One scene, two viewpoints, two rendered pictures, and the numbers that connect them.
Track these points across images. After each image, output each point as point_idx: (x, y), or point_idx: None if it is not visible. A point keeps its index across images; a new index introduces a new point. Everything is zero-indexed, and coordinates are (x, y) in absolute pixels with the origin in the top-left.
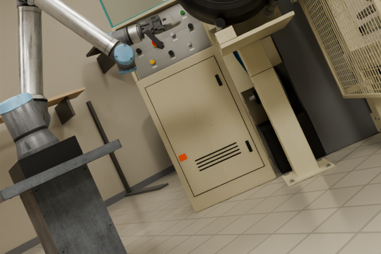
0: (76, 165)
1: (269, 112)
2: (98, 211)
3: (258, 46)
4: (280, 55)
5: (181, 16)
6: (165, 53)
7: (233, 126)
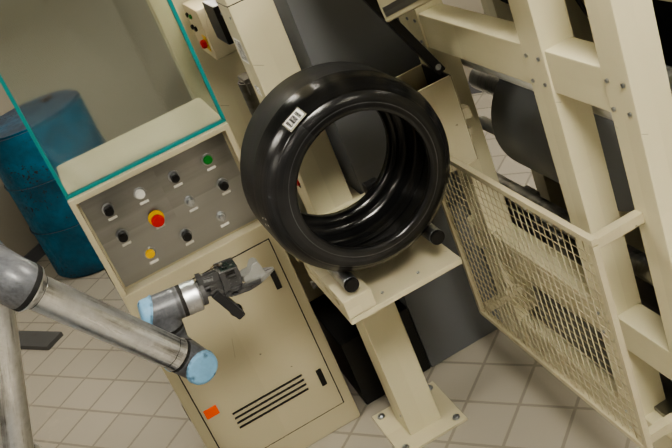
0: None
1: (376, 351)
2: None
3: None
4: None
5: (204, 165)
6: (174, 235)
7: (297, 351)
